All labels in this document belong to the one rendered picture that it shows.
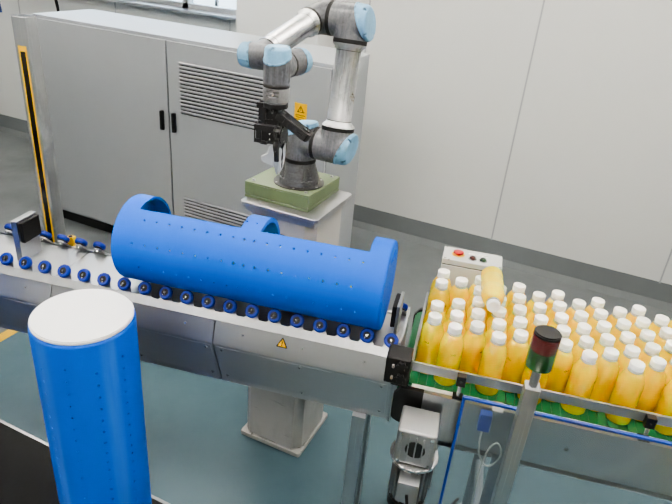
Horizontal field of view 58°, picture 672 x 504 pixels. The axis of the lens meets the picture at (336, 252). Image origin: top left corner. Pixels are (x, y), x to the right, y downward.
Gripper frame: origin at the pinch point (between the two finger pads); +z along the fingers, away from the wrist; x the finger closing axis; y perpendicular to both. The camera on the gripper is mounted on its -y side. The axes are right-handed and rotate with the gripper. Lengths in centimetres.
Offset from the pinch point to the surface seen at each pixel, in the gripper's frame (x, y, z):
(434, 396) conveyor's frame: 23, -57, 52
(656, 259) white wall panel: -241, -187, 110
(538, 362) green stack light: 39, -78, 22
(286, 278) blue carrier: 13.6, -7.9, 28.1
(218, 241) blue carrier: 10.4, 15.2, 22.0
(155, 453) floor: -9, 54, 141
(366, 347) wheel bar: 11, -34, 48
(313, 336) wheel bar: 11, -17, 48
